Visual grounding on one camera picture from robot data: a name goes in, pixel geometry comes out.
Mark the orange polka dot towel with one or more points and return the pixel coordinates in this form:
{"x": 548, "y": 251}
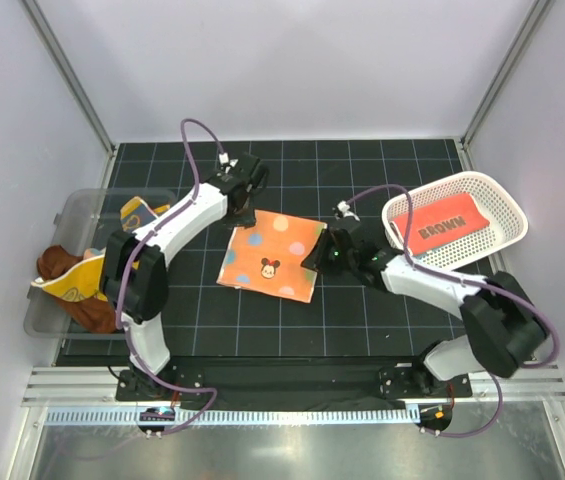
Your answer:
{"x": 267, "y": 257}

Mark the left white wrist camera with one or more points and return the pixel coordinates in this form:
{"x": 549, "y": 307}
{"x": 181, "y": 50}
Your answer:
{"x": 225, "y": 162}

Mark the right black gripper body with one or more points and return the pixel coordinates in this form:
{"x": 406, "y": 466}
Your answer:
{"x": 341, "y": 261}

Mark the black grid mat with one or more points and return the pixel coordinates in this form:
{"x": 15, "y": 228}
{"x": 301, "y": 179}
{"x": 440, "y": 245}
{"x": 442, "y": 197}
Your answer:
{"x": 307, "y": 178}

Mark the brown bear towel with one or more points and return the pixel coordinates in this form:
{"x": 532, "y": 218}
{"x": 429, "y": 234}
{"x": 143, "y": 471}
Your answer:
{"x": 443, "y": 222}

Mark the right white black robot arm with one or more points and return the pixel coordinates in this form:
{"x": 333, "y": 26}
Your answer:
{"x": 502, "y": 327}

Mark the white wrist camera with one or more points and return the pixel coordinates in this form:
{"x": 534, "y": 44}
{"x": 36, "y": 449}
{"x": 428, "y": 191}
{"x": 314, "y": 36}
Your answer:
{"x": 344, "y": 210}
{"x": 225, "y": 162}

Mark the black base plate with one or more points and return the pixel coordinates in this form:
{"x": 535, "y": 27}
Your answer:
{"x": 311, "y": 383}

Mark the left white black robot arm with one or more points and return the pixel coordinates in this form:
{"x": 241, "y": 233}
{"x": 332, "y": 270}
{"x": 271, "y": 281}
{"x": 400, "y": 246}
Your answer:
{"x": 134, "y": 276}

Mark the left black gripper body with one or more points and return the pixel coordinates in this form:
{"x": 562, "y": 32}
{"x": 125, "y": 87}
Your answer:
{"x": 250, "y": 200}

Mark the dark brown towel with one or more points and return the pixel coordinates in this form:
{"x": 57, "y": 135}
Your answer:
{"x": 94, "y": 315}

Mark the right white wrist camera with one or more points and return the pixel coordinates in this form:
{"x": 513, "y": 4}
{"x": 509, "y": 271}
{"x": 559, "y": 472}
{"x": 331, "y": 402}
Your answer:
{"x": 344, "y": 210}

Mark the slotted cable duct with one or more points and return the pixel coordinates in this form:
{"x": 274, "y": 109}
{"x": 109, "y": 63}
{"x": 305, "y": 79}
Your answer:
{"x": 145, "y": 416}

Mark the white perforated plastic basket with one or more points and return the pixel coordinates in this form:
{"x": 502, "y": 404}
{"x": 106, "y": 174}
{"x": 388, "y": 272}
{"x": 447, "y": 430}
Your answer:
{"x": 508, "y": 223}

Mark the clear plastic bin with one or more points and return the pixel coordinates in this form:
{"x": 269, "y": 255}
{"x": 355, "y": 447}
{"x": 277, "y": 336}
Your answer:
{"x": 88, "y": 217}

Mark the yellow blue patterned towel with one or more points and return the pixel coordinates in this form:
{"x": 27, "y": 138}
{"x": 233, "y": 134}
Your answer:
{"x": 74, "y": 279}

